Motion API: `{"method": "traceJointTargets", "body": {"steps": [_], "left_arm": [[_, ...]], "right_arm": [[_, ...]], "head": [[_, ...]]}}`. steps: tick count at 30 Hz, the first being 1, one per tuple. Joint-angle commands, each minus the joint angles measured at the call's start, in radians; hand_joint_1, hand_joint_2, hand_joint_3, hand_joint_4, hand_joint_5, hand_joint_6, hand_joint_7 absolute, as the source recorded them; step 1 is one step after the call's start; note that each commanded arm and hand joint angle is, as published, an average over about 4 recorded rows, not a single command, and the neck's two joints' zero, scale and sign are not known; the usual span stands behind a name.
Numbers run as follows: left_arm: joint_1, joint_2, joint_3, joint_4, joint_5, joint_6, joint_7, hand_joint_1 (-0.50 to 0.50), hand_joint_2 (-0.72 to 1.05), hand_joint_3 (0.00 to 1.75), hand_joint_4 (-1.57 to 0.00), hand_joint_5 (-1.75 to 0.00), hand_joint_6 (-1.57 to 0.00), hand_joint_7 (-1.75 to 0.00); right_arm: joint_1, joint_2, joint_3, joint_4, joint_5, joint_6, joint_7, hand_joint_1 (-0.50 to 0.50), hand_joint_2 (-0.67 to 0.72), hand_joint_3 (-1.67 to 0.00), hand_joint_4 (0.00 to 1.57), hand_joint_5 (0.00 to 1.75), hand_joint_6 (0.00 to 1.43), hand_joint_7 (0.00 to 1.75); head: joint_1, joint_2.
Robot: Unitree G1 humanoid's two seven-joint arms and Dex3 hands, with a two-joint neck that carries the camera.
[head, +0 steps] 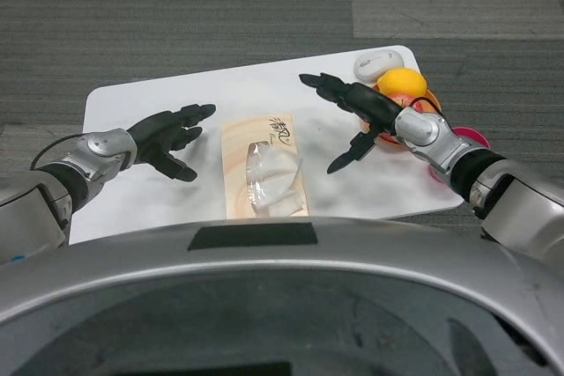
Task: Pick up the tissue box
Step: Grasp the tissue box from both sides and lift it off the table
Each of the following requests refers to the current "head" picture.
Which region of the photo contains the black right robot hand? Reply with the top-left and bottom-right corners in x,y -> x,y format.
299,71 -> 403,175

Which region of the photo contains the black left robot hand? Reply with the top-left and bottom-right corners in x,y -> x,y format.
125,103 -> 217,182

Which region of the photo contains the beige swirl tissue box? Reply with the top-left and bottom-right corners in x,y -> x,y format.
220,112 -> 311,220

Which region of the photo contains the red apple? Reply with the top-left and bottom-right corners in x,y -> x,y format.
378,92 -> 435,144

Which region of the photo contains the white computer mouse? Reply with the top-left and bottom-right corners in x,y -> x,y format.
353,50 -> 404,83

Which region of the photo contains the yellow lemon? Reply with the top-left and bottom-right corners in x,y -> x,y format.
376,68 -> 428,96

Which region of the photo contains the orange plate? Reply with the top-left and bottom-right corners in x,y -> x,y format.
359,84 -> 443,152

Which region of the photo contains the pink round cup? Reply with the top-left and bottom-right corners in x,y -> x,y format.
426,126 -> 492,183

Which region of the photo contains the silver robot chest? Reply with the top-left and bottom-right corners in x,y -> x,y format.
0,216 -> 564,376

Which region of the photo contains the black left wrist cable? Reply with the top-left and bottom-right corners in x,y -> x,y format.
29,131 -> 89,170

